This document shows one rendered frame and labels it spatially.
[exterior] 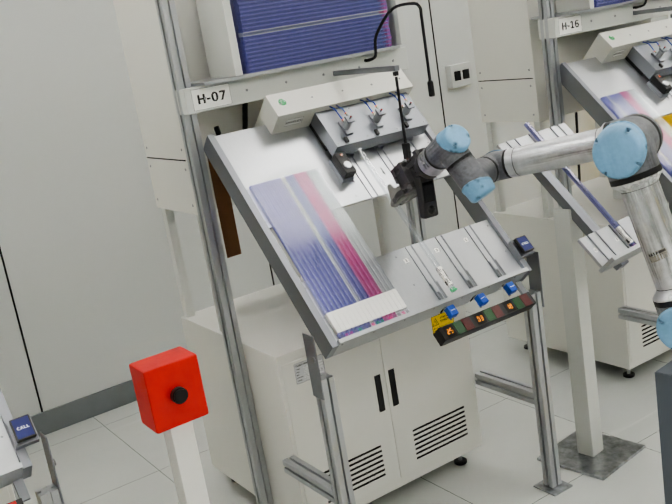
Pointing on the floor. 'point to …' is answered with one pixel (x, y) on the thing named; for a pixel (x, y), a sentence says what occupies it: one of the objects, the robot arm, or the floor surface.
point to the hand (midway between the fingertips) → (397, 205)
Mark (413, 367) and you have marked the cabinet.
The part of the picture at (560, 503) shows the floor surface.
